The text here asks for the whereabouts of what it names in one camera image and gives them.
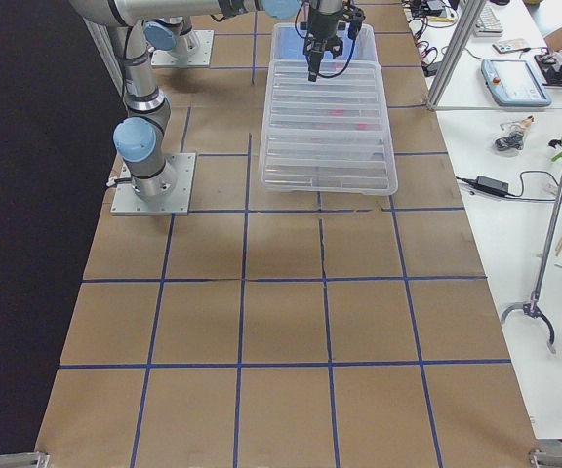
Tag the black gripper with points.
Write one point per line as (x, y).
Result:
(321, 26)

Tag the clear plastic box lid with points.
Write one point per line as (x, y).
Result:
(305, 148)

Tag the teach pendant tablet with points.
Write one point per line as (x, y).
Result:
(514, 83)

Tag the black power adapter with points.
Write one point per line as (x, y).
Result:
(492, 186)

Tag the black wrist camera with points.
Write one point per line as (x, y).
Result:
(354, 17)

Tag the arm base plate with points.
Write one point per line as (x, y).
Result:
(200, 59)
(168, 193)

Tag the aluminium frame post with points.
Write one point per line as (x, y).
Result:
(465, 25)

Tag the green handled reacher grabber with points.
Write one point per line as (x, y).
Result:
(530, 308)

